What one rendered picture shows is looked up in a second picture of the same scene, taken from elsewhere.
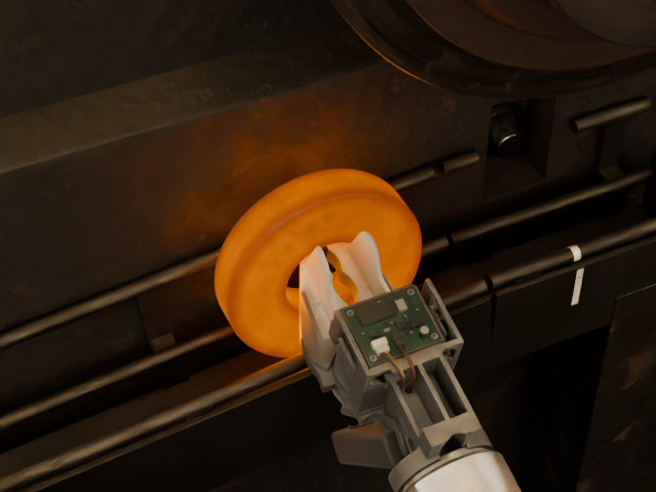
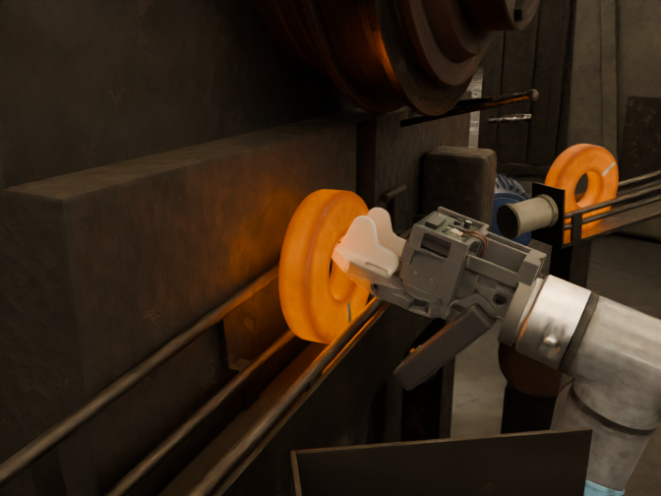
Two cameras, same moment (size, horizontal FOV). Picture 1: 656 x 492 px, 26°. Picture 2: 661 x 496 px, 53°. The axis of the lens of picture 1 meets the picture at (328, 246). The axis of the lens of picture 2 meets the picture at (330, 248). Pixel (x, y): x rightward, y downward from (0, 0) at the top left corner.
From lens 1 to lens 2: 0.70 m
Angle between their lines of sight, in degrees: 41
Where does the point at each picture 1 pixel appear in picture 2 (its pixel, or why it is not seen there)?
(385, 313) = (441, 219)
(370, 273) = (384, 238)
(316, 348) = (389, 282)
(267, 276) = (322, 260)
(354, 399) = (446, 288)
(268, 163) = (277, 202)
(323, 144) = (298, 191)
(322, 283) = (369, 241)
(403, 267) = not seen: hidden behind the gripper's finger
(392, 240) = not seen: hidden behind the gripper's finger
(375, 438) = (462, 319)
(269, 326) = (324, 309)
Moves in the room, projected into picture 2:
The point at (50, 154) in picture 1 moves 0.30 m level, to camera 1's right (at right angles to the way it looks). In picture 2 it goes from (167, 167) to (433, 134)
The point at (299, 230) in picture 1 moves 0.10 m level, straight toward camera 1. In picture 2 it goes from (333, 218) to (408, 242)
